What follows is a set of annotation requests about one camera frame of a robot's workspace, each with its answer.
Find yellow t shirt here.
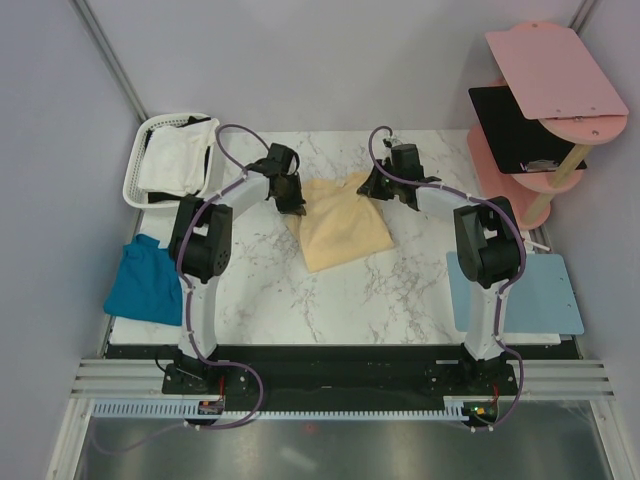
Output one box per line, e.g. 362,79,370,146
285,172,394,273

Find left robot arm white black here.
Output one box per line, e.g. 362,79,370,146
169,143,306,393

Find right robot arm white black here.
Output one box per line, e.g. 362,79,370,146
358,139,526,394

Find white t shirt in basket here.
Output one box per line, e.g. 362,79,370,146
139,116,220,197

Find black clipboard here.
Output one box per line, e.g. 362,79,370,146
468,86,575,174

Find red capped marker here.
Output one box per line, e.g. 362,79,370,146
523,238,551,252

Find white perforated basket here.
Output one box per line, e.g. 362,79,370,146
122,113,223,209

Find blue folded t shirt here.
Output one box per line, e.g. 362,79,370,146
103,234,182,326

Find pink tiered shelf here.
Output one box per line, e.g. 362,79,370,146
467,22,629,230

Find light blue clipboard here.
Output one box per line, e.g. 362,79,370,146
446,252,584,335

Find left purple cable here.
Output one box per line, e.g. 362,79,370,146
90,123,271,454

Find purple cable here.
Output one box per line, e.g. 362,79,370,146
90,123,271,454
368,125,526,432

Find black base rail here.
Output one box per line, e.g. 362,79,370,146
106,341,586,410

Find white slotted cable duct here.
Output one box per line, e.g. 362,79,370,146
91,399,469,421

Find aluminium frame rail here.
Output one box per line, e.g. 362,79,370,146
71,359,164,399

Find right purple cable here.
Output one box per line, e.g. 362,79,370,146
368,125,526,432

